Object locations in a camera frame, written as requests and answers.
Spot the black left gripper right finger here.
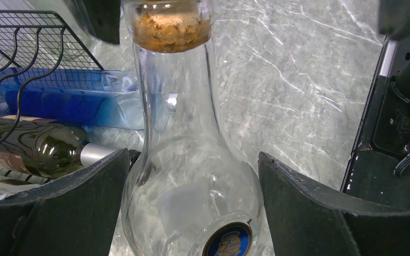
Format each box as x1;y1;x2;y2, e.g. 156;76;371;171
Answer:
258;152;410;255

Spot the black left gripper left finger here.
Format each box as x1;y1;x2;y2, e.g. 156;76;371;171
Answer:
0;149;130;255

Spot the clear bottle black cap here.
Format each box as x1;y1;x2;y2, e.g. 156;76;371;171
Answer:
121;1;264;255

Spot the black wire wine rack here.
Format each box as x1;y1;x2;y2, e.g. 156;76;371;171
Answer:
0;10;102;143

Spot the dark bottle silver capsule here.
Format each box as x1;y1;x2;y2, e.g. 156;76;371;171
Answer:
0;115;116;179

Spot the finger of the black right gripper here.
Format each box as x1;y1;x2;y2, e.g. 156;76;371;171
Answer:
377;0;410;41
72;0;121;45

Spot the dark bottle black capsule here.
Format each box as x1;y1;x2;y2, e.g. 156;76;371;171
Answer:
0;167;50;200

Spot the blue glass bottle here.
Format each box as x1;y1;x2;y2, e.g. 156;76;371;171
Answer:
0;67;145;131

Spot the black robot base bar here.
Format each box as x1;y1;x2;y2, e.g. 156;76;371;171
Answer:
341;37;410;210

